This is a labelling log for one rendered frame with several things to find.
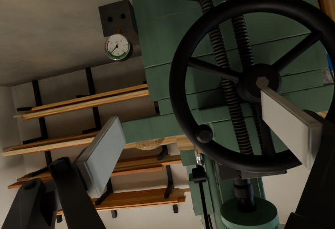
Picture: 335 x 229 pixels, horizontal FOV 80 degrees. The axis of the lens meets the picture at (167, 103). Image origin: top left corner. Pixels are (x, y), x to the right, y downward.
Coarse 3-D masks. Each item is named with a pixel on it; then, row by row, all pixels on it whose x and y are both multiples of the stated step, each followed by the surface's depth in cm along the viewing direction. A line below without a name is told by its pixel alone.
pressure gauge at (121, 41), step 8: (120, 32) 50; (112, 40) 48; (120, 40) 48; (128, 40) 47; (112, 48) 48; (120, 48) 48; (128, 48) 47; (112, 56) 48; (120, 56) 48; (128, 56) 49
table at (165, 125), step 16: (288, 96) 40; (304, 96) 48; (320, 96) 48; (192, 112) 52; (208, 112) 42; (224, 112) 41; (128, 128) 54; (144, 128) 54; (160, 128) 53; (176, 128) 52
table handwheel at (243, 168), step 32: (256, 0) 32; (288, 0) 31; (192, 32) 33; (320, 32) 31; (192, 64) 34; (256, 64) 31; (288, 64) 32; (256, 96) 31; (192, 128) 33; (224, 160) 32; (256, 160) 32; (288, 160) 31
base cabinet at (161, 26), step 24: (144, 0) 53; (168, 0) 52; (216, 0) 50; (312, 0) 48; (144, 24) 53; (168, 24) 52; (192, 24) 51; (264, 24) 49; (288, 24) 48; (144, 48) 53; (168, 48) 52
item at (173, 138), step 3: (165, 138) 68; (168, 138) 68; (171, 138) 68; (174, 138) 68; (165, 141) 69; (168, 141) 68; (126, 144) 70; (129, 144) 70; (132, 144) 70; (126, 147) 70; (129, 147) 70; (132, 147) 70
